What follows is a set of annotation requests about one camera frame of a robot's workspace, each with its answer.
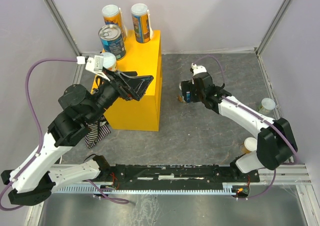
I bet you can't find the silver top tin can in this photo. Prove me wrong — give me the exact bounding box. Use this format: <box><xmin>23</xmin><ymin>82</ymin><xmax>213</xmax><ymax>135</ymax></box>
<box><xmin>178</xmin><ymin>82</ymin><xmax>191</xmax><ymax>103</ymax></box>

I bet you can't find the yellow shelf cabinet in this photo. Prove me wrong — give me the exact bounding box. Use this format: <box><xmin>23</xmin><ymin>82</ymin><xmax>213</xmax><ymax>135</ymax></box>
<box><xmin>104</xmin><ymin>30</ymin><xmax>163</xmax><ymax>131</ymax></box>

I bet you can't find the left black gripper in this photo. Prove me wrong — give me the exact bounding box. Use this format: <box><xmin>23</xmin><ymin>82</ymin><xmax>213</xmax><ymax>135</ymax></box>
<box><xmin>87</xmin><ymin>66</ymin><xmax>155</xmax><ymax>124</ymax></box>

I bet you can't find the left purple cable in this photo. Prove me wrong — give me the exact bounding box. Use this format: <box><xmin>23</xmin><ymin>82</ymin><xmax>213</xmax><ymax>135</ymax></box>
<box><xmin>0</xmin><ymin>58</ymin><xmax>80</xmax><ymax>210</ymax></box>

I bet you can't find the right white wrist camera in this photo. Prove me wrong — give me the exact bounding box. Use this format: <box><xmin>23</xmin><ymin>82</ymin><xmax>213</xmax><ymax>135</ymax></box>
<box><xmin>190</xmin><ymin>63</ymin><xmax>207</xmax><ymax>77</ymax></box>

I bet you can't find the light blue cable duct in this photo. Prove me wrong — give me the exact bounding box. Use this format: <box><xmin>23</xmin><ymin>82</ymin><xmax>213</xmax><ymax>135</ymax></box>
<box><xmin>56</xmin><ymin>183</ymin><xmax>244</xmax><ymax>196</ymax></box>

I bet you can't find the green label can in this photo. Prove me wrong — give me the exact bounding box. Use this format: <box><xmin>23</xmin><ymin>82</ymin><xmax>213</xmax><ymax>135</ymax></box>
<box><xmin>100</xmin><ymin>52</ymin><xmax>118</xmax><ymax>71</ymax></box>

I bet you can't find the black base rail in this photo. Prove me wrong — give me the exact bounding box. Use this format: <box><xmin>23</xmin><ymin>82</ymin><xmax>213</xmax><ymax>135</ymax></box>
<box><xmin>92</xmin><ymin>155</ymin><xmax>260</xmax><ymax>189</ymax></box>

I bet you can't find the blue orange can with spoon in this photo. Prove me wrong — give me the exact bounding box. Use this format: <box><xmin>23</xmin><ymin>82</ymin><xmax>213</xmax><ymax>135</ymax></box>
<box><xmin>131</xmin><ymin>3</ymin><xmax>154</xmax><ymax>44</ymax></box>

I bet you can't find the clear lid can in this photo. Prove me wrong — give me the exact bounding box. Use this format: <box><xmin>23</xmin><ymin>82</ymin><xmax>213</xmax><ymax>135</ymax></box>
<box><xmin>257</xmin><ymin>98</ymin><xmax>276</xmax><ymax>115</ymax></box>

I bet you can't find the striped black white cloth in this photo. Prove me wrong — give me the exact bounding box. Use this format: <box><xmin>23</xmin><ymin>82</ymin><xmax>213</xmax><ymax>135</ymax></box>
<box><xmin>84</xmin><ymin>116</ymin><xmax>111</xmax><ymax>149</ymax></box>

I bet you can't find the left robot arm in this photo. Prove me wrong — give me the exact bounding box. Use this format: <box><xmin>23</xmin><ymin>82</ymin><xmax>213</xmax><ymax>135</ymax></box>
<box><xmin>1</xmin><ymin>70</ymin><xmax>154</xmax><ymax>209</ymax></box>

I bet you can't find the orange can white lid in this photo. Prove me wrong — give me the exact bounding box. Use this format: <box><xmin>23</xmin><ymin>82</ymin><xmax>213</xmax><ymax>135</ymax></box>
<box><xmin>240</xmin><ymin>137</ymin><xmax>258</xmax><ymax>153</ymax></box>

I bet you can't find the teal blue pull-tab can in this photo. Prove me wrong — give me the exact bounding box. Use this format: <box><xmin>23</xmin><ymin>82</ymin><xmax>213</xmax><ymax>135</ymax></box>
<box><xmin>98</xmin><ymin>24</ymin><xmax>126</xmax><ymax>60</ymax></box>

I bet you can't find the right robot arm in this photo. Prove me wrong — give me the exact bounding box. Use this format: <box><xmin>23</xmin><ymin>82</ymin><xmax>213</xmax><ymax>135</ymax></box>
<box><xmin>179</xmin><ymin>72</ymin><xmax>298</xmax><ymax>181</ymax></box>

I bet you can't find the purple cable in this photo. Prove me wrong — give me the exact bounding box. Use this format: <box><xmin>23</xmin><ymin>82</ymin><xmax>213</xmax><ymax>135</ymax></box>
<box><xmin>192</xmin><ymin>55</ymin><xmax>300</xmax><ymax>199</ymax></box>
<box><xmin>0</xmin><ymin>58</ymin><xmax>80</xmax><ymax>210</ymax></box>

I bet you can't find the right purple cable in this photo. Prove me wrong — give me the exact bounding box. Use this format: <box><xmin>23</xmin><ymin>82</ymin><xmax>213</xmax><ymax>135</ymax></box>
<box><xmin>192</xmin><ymin>55</ymin><xmax>300</xmax><ymax>199</ymax></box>

